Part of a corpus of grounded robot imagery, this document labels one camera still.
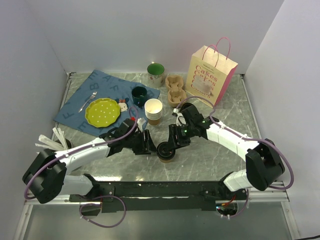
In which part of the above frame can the white floral mug green inside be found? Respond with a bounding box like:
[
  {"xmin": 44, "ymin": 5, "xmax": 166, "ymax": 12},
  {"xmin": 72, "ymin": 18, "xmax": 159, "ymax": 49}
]
[{"xmin": 147, "ymin": 62, "xmax": 165, "ymax": 88}]

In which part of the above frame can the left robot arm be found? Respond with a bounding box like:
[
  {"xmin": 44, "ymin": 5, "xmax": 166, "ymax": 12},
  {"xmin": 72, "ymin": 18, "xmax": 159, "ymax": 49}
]
[{"xmin": 22, "ymin": 118, "xmax": 157, "ymax": 204}]

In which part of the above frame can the mouse plush toy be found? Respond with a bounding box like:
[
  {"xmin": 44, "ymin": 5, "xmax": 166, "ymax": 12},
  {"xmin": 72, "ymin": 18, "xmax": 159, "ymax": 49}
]
[{"xmin": 115, "ymin": 97, "xmax": 130, "ymax": 113}]

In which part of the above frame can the blue letter-print cloth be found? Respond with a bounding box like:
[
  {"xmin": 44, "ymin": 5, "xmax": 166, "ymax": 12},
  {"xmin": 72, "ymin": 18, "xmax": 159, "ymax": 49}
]
[{"xmin": 53, "ymin": 70, "xmax": 160, "ymax": 137}]

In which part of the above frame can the silver fork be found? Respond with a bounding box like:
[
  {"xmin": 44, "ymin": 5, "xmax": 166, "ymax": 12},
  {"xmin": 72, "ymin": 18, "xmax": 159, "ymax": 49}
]
[{"xmin": 78, "ymin": 91, "xmax": 98, "ymax": 113}]

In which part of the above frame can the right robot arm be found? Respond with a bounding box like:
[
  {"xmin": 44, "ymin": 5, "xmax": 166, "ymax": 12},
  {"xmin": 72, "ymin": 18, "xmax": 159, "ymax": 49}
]
[{"xmin": 166, "ymin": 103, "xmax": 292, "ymax": 200}]

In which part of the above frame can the yellow-green dotted plate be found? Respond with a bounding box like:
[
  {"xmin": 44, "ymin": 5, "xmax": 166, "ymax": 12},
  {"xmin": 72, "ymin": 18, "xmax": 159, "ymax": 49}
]
[{"xmin": 84, "ymin": 98, "xmax": 121, "ymax": 128}]

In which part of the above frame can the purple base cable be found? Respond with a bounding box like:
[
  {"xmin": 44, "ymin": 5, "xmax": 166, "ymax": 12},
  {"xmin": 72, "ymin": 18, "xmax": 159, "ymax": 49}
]
[{"xmin": 79, "ymin": 195, "xmax": 128, "ymax": 229}]

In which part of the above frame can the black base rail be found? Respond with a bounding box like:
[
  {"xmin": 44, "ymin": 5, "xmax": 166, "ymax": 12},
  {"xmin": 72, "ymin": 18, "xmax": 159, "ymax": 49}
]
[{"xmin": 69, "ymin": 180, "xmax": 247, "ymax": 213}]

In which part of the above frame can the grey cup of straws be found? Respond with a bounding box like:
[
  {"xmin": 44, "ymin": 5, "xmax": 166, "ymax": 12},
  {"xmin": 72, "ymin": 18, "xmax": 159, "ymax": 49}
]
[{"xmin": 35, "ymin": 127, "xmax": 73, "ymax": 152}]

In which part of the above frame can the cream cakes paper bag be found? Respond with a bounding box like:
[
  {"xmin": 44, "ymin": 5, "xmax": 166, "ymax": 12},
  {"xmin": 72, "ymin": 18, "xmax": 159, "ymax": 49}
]
[{"xmin": 185, "ymin": 44, "xmax": 238, "ymax": 105}]

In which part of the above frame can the dark green mug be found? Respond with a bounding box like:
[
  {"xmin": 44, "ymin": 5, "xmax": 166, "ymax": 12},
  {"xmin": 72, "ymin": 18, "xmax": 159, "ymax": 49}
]
[{"xmin": 131, "ymin": 86, "xmax": 148, "ymax": 108}]

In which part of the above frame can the aluminium frame rail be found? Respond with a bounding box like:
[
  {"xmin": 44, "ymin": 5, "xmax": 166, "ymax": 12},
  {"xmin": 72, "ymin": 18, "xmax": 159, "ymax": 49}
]
[{"xmin": 249, "ymin": 187, "xmax": 290, "ymax": 203}]

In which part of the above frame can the stack of paper cups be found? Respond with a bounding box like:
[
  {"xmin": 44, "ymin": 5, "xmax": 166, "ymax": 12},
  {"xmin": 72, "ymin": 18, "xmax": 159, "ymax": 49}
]
[{"xmin": 144, "ymin": 98, "xmax": 163, "ymax": 126}]

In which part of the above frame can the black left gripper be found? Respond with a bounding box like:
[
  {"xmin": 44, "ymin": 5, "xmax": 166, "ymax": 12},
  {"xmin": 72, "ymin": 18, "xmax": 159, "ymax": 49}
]
[{"xmin": 123, "ymin": 129, "xmax": 158, "ymax": 155}]

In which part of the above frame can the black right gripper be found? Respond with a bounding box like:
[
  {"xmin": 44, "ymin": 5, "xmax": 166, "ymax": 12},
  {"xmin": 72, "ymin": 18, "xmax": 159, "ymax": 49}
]
[{"xmin": 165, "ymin": 123, "xmax": 196, "ymax": 151}]

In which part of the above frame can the black cup lid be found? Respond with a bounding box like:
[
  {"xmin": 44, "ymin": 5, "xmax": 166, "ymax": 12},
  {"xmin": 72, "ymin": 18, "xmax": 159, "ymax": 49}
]
[{"xmin": 156, "ymin": 141, "xmax": 176, "ymax": 156}]

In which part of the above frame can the brown pulp cup carrier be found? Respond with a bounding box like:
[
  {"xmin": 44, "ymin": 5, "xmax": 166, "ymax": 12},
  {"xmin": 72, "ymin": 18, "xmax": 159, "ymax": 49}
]
[{"xmin": 165, "ymin": 75, "xmax": 187, "ymax": 108}]

